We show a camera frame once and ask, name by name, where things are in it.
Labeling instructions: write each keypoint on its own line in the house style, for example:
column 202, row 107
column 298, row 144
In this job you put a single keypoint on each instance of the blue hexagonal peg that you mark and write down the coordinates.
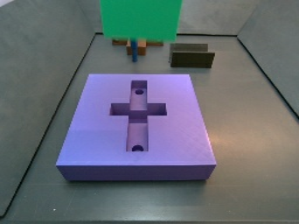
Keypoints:
column 134, row 48

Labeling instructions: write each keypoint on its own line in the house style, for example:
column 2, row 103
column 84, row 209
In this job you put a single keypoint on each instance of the green U-shaped block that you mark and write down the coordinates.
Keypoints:
column 141, row 19

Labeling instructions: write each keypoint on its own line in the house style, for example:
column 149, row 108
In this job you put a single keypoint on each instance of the black fixture stand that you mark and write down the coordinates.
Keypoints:
column 192, row 55

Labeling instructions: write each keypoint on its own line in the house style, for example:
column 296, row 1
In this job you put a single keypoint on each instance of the purple board with cross slot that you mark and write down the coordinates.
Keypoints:
column 137, row 130

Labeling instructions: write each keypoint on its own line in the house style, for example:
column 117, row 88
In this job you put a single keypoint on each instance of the brown T-shaped wooden block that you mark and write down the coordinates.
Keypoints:
column 142, row 45

